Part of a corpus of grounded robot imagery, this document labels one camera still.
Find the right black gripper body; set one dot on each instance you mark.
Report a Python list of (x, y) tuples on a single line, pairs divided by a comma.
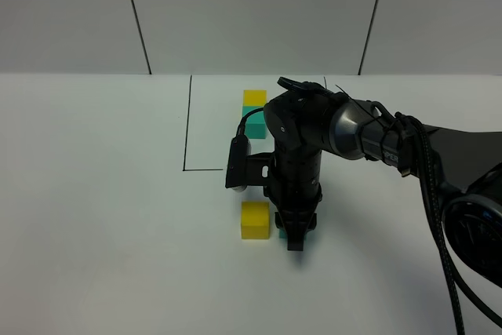
[(293, 184)]

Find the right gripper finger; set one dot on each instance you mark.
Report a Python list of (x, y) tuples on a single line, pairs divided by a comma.
[(294, 226), (312, 221)]

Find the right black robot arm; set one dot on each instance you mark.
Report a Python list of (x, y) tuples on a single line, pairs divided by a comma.
[(307, 120)]

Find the teal template block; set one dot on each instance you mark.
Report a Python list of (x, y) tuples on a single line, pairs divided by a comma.
[(256, 128)]

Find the yellow template block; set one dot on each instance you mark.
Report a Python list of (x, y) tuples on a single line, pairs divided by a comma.
[(254, 98)]

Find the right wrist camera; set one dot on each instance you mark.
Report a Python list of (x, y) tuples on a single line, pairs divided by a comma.
[(244, 169)]

